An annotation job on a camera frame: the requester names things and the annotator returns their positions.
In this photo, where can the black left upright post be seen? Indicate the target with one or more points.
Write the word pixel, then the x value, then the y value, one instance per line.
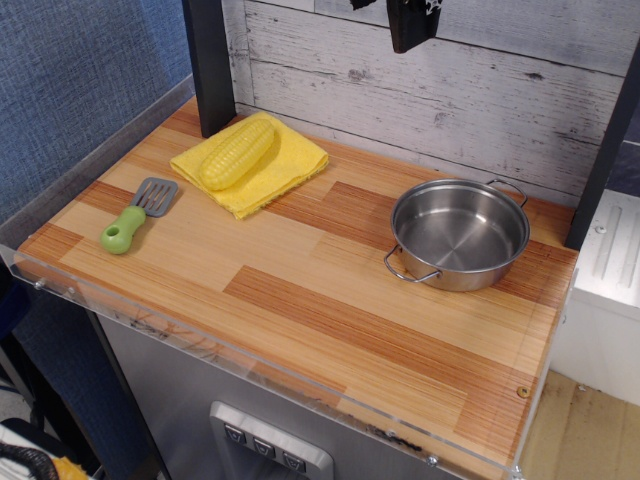
pixel 209 56

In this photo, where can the silver toy fridge cabinet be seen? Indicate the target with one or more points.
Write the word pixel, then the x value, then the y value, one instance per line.
pixel 174 389

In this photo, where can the black right upright post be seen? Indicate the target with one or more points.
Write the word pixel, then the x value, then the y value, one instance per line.
pixel 601 42

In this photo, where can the silver dispenser button panel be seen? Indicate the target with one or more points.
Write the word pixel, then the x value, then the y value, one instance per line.
pixel 233 427

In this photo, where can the stainless steel pot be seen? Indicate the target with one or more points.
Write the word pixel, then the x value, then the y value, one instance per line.
pixel 458 235

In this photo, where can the yellow plastic corn cob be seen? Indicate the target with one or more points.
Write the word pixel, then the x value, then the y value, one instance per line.
pixel 235 156

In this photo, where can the white box with ridges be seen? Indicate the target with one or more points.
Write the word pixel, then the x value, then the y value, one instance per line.
pixel 597 343

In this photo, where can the yellow black object bottom left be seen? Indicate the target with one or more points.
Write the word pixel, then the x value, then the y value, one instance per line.
pixel 40 465

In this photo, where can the black upright post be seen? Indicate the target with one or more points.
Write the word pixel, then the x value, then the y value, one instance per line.
pixel 209 56
pixel 601 42

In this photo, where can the yellow folded cloth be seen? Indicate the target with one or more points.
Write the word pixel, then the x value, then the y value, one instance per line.
pixel 291 160

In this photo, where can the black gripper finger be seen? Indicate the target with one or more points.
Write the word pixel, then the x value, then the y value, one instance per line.
pixel 412 22

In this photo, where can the green handled grey spatula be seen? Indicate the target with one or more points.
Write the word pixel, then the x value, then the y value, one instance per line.
pixel 152 199

